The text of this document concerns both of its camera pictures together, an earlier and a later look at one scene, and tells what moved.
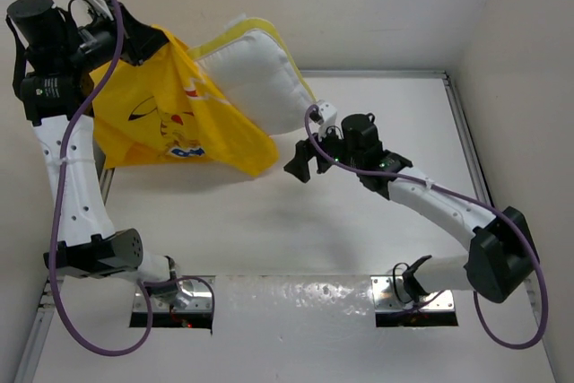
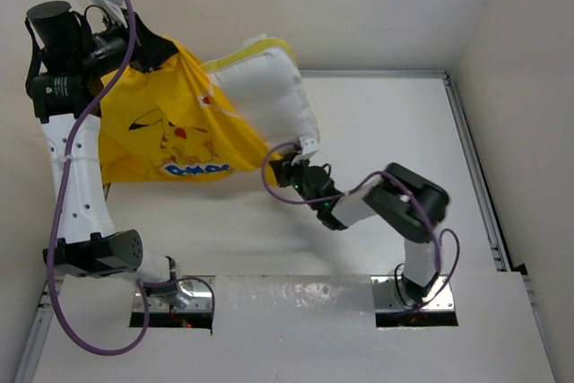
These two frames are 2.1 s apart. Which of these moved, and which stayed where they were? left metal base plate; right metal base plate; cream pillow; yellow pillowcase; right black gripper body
Moved: yellow pillowcase; cream pillow; right black gripper body
Stayed: right metal base plate; left metal base plate
